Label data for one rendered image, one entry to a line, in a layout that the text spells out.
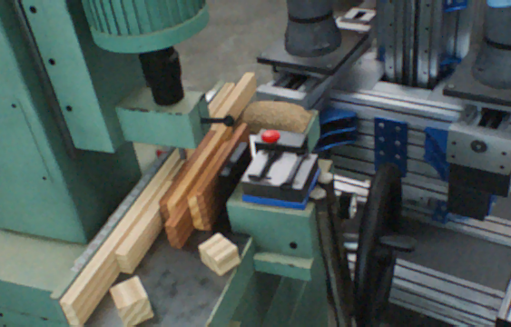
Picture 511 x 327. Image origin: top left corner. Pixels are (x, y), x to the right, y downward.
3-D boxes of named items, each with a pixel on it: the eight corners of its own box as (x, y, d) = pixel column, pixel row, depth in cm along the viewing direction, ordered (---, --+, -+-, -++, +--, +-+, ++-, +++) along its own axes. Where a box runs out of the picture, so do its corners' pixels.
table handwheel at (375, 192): (414, 185, 121) (391, 338, 115) (314, 173, 128) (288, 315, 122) (398, 143, 94) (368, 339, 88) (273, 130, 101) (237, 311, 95)
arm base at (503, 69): (483, 53, 151) (486, 14, 145) (551, 62, 144) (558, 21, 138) (463, 83, 141) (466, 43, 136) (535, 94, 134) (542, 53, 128)
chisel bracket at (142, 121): (198, 157, 103) (188, 113, 97) (124, 148, 108) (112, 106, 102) (215, 133, 108) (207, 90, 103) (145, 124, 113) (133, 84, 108)
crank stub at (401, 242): (417, 238, 94) (416, 254, 93) (378, 232, 96) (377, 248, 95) (417, 235, 92) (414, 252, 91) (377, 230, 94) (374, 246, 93)
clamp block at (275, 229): (312, 261, 97) (308, 218, 91) (232, 247, 101) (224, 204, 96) (337, 200, 107) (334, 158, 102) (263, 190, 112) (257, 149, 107)
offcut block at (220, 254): (221, 247, 97) (218, 232, 95) (240, 262, 94) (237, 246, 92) (201, 261, 95) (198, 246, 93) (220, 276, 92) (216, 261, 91)
